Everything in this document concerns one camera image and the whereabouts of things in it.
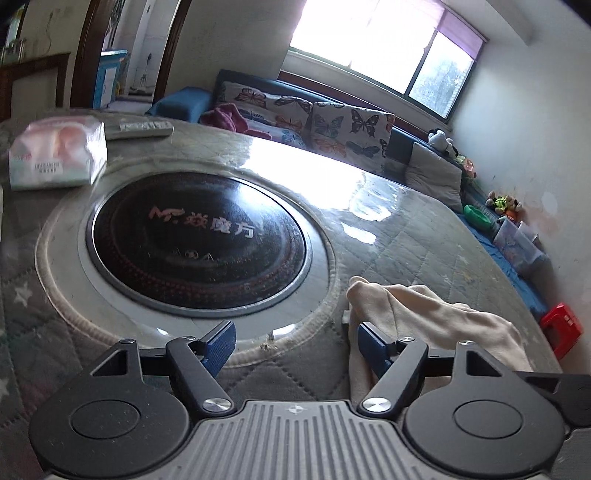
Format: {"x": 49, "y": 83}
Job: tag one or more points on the green yellow plush toy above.
{"x": 504, "y": 205}

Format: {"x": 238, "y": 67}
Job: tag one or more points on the red plastic stool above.
{"x": 561, "y": 327}

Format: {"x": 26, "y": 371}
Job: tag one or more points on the blue sofa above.
{"x": 399, "y": 143}

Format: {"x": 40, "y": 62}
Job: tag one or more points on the grey remote control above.
{"x": 138, "y": 130}

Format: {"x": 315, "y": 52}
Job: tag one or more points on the clear plastic storage box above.
{"x": 519, "y": 244}

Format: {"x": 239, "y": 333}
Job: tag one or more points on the grey cushion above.
{"x": 434, "y": 177}

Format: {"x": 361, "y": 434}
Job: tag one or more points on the pink tissue pack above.
{"x": 55, "y": 152}

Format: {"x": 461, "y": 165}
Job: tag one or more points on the green plastic bowl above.
{"x": 478, "y": 216}

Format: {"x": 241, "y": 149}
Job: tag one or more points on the round black induction hob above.
{"x": 198, "y": 258}

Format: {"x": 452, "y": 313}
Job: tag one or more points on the window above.
{"x": 369, "y": 41}

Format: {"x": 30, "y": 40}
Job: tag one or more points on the dark wooden sideboard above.
{"x": 32, "y": 83}

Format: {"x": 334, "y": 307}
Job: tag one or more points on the light blue cabinet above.
{"x": 110, "y": 78}

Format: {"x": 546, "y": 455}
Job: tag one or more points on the cream shirt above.
{"x": 438, "y": 323}

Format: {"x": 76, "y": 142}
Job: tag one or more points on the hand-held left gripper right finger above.
{"x": 374, "y": 347}

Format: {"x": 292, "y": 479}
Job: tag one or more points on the brown wooden door frame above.
{"x": 87, "y": 46}

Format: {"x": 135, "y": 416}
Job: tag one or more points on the blue bolster pillow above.
{"x": 180, "y": 104}

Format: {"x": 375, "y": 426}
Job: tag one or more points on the pink cloth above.
{"x": 228, "y": 119}

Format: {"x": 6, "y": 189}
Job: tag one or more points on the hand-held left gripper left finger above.
{"x": 221, "y": 344}

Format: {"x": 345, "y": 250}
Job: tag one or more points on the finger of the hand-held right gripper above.
{"x": 572, "y": 397}

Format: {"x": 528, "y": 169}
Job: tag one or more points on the panda plush toy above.
{"x": 441, "y": 143}

